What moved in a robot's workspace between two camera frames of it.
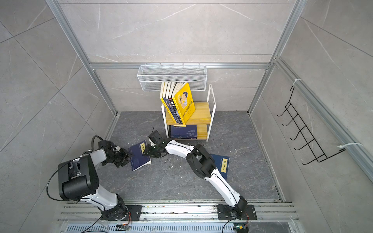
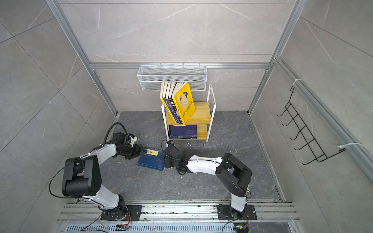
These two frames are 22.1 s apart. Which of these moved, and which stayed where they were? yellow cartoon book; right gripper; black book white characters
Moved: right gripper
Stayed: yellow cartoon book; black book white characters
